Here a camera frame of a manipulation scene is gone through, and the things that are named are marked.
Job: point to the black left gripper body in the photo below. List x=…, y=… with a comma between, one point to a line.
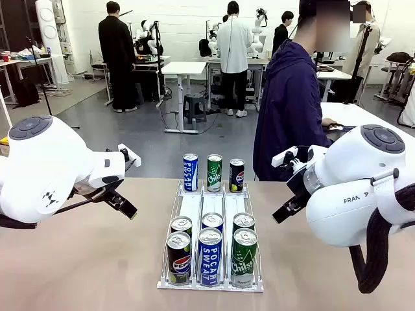
x=90, y=193

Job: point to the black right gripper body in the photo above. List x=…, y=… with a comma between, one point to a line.
x=296, y=185

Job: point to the black Pepsi can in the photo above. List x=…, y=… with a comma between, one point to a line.
x=179, y=259
x=181, y=223
x=236, y=176

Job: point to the blue Pocari Sweat can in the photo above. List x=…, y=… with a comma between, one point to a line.
x=210, y=259
x=190, y=173
x=212, y=220

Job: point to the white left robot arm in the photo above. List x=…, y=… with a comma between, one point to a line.
x=42, y=162

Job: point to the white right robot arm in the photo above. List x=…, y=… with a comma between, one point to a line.
x=340, y=210

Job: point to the person in purple hoodie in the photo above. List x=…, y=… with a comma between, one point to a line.
x=285, y=113

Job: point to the person in black sweater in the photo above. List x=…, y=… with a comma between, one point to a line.
x=280, y=37

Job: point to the person in beige jacket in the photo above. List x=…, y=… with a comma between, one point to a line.
x=363, y=48

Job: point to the person's right hand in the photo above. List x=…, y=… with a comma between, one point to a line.
x=328, y=122

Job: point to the green Chilsung can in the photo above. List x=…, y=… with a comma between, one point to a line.
x=244, y=259
x=244, y=220
x=214, y=173

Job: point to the white can dispenser rack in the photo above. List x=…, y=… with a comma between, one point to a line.
x=189, y=207

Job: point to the large white table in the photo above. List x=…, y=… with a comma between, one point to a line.
x=356, y=113

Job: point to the white standing desk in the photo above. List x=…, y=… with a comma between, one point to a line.
x=184, y=68
x=334, y=75

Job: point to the black bag under desk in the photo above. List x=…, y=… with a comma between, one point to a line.
x=27, y=94

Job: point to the grey plastic stool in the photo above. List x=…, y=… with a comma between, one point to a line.
x=194, y=107

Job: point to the black microphone stand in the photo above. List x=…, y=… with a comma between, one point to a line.
x=39, y=74

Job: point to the black light stand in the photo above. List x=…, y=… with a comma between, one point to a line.
x=159, y=64

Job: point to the man in white shirt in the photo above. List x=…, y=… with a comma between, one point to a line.
x=233, y=45

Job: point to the red cup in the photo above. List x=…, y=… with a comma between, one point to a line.
x=6, y=56

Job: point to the black bag on table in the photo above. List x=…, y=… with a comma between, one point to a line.
x=398, y=57

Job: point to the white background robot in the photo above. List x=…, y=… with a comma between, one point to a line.
x=146, y=39

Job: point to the black backpack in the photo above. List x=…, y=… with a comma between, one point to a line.
x=203, y=48

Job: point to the white tower air conditioner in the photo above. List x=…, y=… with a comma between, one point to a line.
x=48, y=32

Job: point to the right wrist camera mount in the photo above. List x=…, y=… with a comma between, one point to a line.
x=285, y=156

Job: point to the black camera tripod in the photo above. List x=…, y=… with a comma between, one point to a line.
x=358, y=64

